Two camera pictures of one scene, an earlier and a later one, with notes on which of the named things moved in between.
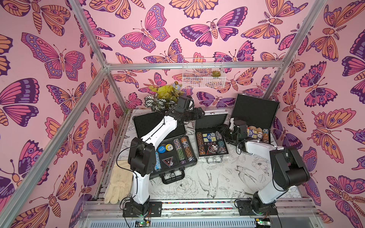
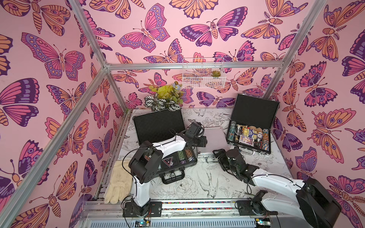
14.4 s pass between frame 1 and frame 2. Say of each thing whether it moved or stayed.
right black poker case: stayed
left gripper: moved
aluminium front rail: stayed
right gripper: moved
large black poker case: stayed
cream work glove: stayed
